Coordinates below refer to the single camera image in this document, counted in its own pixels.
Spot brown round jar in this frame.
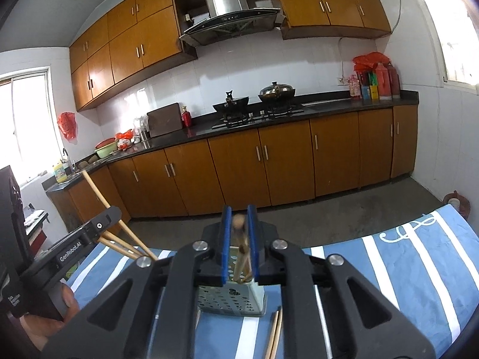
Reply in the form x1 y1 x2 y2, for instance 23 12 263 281
443 191 471 217

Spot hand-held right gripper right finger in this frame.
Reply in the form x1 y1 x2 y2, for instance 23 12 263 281
246 204 436 359

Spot black gas stove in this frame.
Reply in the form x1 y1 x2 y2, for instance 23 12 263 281
211 107 304 130

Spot person's left hand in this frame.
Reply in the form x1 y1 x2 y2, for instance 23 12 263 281
15 284 81 350

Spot blue white striped tablecloth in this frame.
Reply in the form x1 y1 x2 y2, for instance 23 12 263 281
65 209 479 359

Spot yellow dish soap bottle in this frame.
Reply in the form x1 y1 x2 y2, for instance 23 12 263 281
52 161 67 184

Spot dark wooden cutting board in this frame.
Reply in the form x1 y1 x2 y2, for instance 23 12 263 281
147 103 183 138

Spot hanging red plastic bag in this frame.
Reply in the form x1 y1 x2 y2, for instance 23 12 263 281
57 112 77 142

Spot pot with dark lid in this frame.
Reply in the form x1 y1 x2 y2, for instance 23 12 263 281
258 81 296 104

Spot clear jars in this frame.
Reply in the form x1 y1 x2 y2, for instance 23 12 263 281
134 116 150 141

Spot barred window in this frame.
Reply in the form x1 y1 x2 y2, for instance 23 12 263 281
427 0 479 90

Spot steel range hood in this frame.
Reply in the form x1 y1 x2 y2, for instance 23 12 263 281
179 0 287 47

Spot black kitchen countertop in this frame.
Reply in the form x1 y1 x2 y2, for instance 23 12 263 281
41 90 419 193

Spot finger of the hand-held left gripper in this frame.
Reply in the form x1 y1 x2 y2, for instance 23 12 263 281
86 206 123 241

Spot green perforated utensil holder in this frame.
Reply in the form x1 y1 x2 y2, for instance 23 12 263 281
195 245 269 319

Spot wooden wall cabinets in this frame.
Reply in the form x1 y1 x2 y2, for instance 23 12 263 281
69 0 393 112

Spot window beside sink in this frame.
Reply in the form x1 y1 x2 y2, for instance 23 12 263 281
0 66 62 185

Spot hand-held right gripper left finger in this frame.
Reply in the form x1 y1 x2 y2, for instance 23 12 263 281
41 205 233 359

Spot dark red thermos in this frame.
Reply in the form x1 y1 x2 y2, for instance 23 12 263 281
387 62 401 99

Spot black wok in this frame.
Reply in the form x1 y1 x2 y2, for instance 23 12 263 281
212 90 251 115

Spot green basin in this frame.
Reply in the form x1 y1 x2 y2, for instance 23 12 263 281
93 144 118 159

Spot wooden base cabinets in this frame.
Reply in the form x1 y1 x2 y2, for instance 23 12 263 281
47 105 419 232

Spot wooden chopstick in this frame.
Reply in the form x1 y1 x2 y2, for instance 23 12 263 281
103 230 141 259
263 308 281 359
230 213 251 285
98 236 137 260
81 171 158 261
270 306 284 359

